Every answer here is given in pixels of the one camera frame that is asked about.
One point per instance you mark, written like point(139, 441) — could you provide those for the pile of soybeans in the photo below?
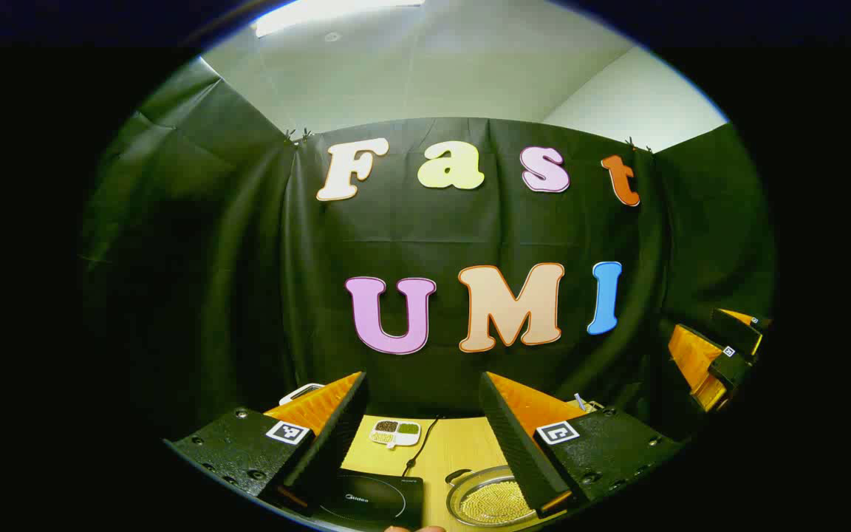
point(496, 504)

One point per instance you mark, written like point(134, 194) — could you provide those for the black induction cooktop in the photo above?
point(374, 502)

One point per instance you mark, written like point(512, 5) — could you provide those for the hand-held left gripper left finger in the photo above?
point(337, 436)

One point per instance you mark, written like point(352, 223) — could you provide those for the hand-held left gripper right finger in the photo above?
point(510, 443)

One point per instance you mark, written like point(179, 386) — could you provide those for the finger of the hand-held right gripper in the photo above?
point(691, 355)
point(739, 329)

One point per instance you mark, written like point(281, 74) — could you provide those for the white toaster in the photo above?
point(300, 390)

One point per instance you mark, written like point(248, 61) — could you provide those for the white divided dish of beans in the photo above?
point(396, 434)

